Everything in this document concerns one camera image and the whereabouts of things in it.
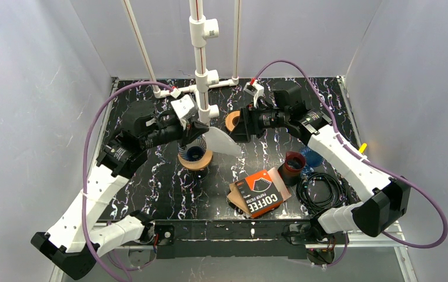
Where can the red and black carafe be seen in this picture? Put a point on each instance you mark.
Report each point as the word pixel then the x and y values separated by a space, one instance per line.
pixel 290 170

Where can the yellow marker pen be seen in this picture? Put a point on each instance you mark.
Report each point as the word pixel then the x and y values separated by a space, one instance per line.
pixel 362 148

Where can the clear glass brown cup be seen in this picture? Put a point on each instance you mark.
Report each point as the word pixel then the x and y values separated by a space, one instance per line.
pixel 199 174

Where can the wooden ring dripper holder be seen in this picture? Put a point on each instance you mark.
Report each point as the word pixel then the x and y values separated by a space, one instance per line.
pixel 197 165

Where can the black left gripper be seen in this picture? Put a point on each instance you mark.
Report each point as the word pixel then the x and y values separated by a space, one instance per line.
pixel 190 131

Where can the blue glass dripper cone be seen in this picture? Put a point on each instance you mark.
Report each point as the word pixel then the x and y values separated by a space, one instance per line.
pixel 193 151

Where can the aluminium frame rail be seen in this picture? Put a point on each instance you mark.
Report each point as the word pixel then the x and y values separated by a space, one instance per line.
pixel 170 239

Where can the orange coffee filter package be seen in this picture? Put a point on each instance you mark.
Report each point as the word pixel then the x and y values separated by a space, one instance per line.
pixel 259 193

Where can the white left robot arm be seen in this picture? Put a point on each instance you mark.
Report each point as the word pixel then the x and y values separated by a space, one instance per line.
pixel 71 243

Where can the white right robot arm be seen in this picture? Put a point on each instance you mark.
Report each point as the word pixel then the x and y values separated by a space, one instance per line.
pixel 383 198

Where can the white paper coffee filter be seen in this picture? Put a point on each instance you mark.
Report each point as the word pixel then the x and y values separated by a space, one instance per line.
pixel 220 142

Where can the white PVC pipe stand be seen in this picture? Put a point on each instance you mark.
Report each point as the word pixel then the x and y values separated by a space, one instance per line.
pixel 201 30

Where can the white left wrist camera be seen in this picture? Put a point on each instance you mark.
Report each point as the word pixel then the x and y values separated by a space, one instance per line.
pixel 184 105

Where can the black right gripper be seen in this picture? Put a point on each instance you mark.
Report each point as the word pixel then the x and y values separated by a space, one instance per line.
pixel 250 122

